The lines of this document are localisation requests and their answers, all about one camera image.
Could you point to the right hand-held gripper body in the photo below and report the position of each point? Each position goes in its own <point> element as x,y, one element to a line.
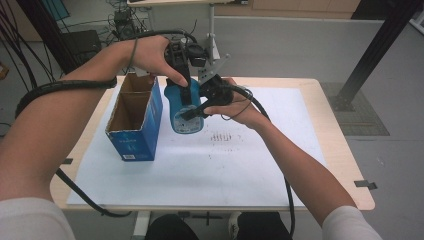
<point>216,91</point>

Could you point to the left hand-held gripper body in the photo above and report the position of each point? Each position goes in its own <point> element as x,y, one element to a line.
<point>186,53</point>

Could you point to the blue bottle with white cap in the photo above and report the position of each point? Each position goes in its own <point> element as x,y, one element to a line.
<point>176,100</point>

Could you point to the blue cardboard box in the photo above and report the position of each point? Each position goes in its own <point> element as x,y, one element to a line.
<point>136,140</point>

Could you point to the person's right hand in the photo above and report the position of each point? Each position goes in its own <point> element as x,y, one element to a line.
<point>243,106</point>

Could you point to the person's left hand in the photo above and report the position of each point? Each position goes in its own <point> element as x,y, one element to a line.
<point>150,55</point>

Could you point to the white desk with leg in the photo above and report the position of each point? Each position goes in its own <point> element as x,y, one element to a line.
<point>212,26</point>

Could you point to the white table mat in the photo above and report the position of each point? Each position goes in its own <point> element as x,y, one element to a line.
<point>216,173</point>

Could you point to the black electronic device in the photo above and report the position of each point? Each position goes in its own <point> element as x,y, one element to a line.
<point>124,23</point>

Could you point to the black box on floor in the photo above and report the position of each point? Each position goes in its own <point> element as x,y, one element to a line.
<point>81,43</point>

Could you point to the person's left leg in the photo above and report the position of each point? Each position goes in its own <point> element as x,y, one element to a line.
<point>170,228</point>

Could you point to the person's leg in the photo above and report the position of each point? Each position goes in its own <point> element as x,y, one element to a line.
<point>170,228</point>
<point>263,226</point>

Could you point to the person's white shoe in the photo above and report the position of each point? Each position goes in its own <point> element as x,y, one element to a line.
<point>234,226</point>

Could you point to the white table leg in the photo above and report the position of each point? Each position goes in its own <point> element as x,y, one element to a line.
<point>141,225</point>

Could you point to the person's right leg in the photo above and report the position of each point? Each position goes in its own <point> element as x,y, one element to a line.
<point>263,226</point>

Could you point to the teal board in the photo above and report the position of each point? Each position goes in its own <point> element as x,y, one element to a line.
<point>55,8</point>

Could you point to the black tape strip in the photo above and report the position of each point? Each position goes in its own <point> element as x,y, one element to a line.
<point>67,161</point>
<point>365,184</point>

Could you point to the black metal post with base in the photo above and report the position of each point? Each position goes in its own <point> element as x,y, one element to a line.
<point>376,46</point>

